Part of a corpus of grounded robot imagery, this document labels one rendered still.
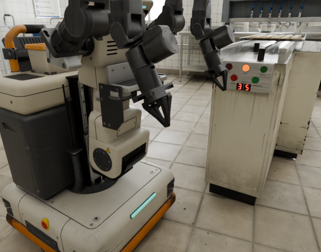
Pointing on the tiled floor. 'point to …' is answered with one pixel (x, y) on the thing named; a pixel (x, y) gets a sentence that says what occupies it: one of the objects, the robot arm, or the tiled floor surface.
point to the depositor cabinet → (299, 97)
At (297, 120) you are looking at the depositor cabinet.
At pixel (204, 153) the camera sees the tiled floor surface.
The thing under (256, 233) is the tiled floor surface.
